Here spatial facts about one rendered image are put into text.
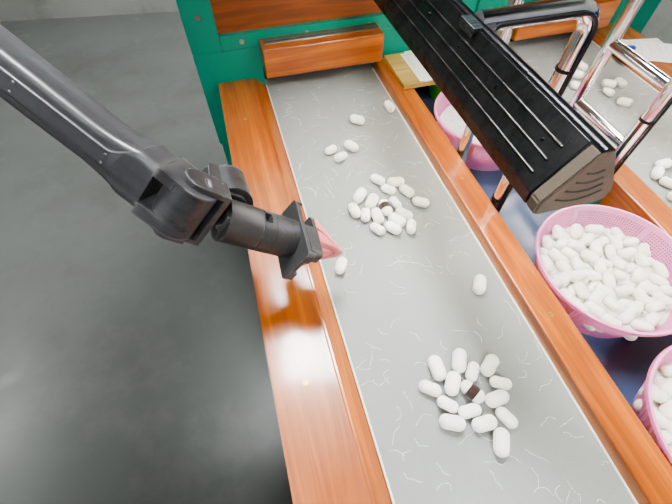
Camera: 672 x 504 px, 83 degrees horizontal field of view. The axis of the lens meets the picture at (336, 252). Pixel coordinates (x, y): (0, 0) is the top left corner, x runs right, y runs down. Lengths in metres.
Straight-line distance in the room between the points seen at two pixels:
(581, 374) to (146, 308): 1.41
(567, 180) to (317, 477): 0.44
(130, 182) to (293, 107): 0.62
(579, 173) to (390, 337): 0.37
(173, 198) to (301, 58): 0.66
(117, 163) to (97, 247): 1.44
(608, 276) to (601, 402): 0.24
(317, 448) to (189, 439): 0.89
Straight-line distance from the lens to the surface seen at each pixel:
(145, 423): 1.47
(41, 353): 1.75
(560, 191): 0.40
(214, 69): 1.09
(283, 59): 1.03
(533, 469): 0.64
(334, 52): 1.05
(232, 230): 0.48
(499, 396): 0.62
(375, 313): 0.65
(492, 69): 0.48
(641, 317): 0.84
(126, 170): 0.47
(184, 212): 0.46
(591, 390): 0.68
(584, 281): 0.81
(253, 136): 0.91
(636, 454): 0.68
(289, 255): 0.54
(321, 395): 0.57
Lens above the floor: 1.32
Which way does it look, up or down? 55 degrees down
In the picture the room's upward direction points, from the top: straight up
